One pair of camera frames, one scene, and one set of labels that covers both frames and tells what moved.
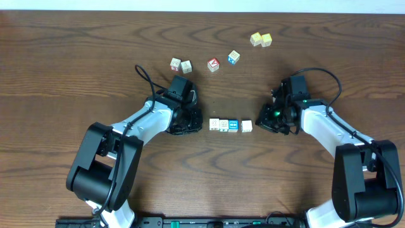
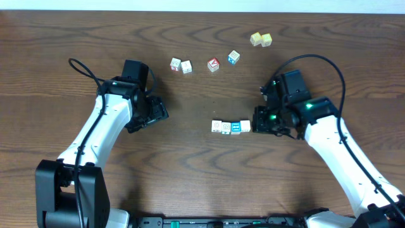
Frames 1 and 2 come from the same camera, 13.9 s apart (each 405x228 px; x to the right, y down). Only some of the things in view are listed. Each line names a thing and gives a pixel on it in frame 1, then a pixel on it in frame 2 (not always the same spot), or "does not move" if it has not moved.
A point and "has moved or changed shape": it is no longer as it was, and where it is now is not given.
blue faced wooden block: [233, 125] has moved or changed shape
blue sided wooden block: [233, 57] does not move
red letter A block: [213, 64] does not move
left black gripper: [193, 120] to [153, 114]
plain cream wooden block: [246, 126] does not move
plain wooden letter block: [186, 66] does not move
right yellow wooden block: [266, 40] does not move
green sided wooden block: [223, 125] has moved or changed shape
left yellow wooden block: [255, 38] does not move
